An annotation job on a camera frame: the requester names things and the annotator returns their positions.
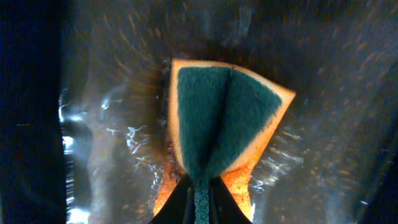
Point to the rectangular black tray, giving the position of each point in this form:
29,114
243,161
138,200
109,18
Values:
84,96

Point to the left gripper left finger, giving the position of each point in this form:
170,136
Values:
179,207

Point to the orange green sponge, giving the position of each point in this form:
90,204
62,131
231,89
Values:
220,119

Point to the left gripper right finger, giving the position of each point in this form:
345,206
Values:
222,207

